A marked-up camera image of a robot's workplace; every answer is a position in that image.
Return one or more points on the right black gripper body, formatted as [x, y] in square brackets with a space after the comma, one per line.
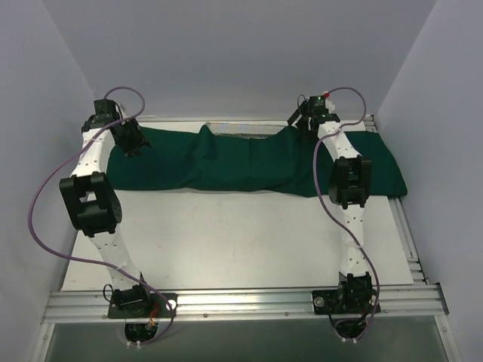
[296, 118]

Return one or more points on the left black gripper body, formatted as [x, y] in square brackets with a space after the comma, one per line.
[136, 142]

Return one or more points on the green surgical drape cloth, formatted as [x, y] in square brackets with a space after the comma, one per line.
[209, 162]

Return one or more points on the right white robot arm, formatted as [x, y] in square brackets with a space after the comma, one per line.
[348, 189]

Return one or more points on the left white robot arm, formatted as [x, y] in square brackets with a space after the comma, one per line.
[94, 207]

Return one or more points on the wire mesh instrument tray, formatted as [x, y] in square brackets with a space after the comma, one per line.
[255, 130]

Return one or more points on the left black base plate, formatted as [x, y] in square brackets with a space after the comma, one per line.
[140, 309]

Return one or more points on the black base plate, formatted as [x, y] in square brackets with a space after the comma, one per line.
[326, 302]
[140, 309]

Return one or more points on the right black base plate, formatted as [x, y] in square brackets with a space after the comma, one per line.
[326, 302]

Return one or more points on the aluminium front rail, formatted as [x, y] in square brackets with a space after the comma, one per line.
[246, 305]

